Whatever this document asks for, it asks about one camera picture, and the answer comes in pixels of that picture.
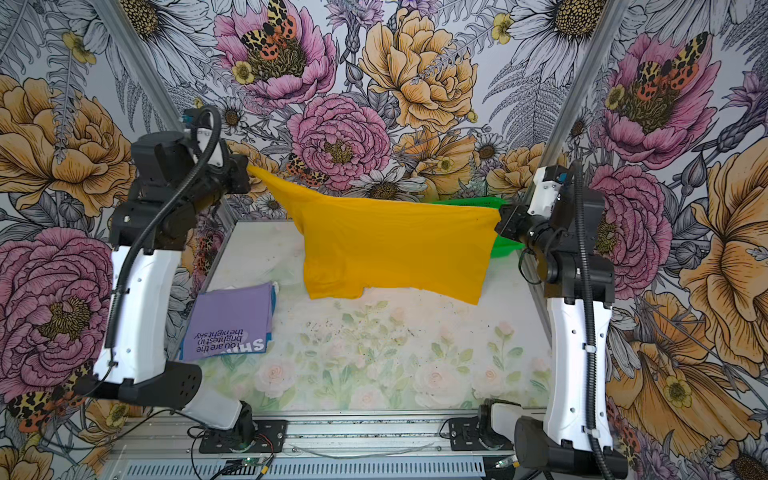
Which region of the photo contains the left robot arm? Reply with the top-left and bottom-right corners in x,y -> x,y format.
75,127 -> 255,448

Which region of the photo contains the yellow t shirt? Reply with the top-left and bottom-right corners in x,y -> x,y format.
248,166 -> 500,304

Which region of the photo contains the left black corrugated cable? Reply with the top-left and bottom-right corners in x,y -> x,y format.
104,105 -> 224,349

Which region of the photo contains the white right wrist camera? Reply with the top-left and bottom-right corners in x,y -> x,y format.
527,165 -> 570,219

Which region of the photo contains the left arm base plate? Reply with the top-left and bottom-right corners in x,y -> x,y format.
199,419 -> 288,454

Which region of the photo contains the right aluminium corner post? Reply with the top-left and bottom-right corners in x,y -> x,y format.
504,1 -> 629,200

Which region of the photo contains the folded purple t shirt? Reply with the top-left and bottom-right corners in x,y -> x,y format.
179,282 -> 279,362

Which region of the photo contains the left aluminium corner post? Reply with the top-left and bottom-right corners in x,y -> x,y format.
89,0 -> 239,229

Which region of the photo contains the green plastic basket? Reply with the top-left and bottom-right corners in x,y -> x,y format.
437,196 -> 524,258

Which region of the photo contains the aluminium corner post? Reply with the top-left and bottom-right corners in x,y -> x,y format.
89,0 -> 239,229
504,1 -> 629,200

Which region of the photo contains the aluminium front rail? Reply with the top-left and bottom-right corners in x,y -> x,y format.
101,410 -> 544,479

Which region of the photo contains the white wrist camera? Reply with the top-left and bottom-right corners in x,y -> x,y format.
527,165 -> 570,219
182,105 -> 225,169

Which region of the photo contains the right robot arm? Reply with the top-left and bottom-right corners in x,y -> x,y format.
477,180 -> 629,479

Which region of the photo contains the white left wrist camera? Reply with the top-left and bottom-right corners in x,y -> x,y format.
182,105 -> 225,169

